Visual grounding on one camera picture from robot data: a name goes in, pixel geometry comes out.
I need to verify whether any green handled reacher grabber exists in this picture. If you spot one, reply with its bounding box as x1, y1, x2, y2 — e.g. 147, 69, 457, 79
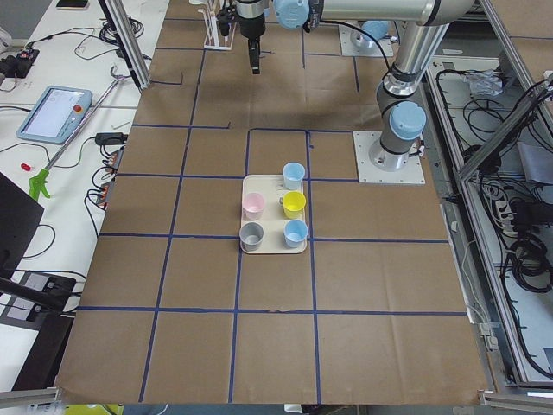
29, 67, 130, 201

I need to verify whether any light blue cup near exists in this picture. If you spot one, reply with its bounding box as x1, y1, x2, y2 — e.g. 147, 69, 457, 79
283, 220, 308, 248

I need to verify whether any black monitor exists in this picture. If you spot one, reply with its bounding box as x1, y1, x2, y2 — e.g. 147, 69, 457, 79
0, 174, 44, 279

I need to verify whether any pink cup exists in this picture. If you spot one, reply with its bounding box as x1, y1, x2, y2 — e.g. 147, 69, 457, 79
242, 192, 265, 220

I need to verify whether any white wire cup rack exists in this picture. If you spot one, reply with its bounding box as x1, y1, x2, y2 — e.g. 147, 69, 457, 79
195, 0, 235, 51

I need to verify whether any cream plastic tray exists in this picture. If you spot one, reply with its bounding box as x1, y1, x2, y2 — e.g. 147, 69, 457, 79
240, 175, 307, 254

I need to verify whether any grey cup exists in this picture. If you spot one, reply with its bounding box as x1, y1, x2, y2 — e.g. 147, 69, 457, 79
239, 222, 264, 252

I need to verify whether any light blue cup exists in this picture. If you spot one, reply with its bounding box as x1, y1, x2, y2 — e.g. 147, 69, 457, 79
283, 162, 305, 190
283, 220, 308, 248

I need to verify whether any aluminium frame post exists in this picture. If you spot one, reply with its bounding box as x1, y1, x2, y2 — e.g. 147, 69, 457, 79
99, 0, 151, 91

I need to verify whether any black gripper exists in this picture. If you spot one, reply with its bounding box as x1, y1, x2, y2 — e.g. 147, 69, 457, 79
239, 16, 264, 75

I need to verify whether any black power adapter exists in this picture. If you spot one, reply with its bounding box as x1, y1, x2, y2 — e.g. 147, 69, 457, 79
94, 132, 128, 146

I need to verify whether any yellow cup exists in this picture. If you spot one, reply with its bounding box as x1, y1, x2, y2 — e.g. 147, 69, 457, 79
283, 191, 307, 219

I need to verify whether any allen key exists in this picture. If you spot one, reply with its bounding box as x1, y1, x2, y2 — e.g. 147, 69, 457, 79
111, 122, 130, 130

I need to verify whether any light blue cup far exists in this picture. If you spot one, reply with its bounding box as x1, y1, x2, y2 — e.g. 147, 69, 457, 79
283, 162, 305, 190

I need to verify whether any teach pendant tablet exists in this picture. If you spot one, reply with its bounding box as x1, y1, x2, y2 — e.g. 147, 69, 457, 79
16, 86, 92, 144

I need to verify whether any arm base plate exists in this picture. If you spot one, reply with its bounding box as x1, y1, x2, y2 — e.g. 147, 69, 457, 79
339, 21, 397, 57
353, 131, 425, 186

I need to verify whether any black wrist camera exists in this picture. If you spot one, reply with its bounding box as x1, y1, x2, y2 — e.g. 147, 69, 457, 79
216, 4, 237, 37

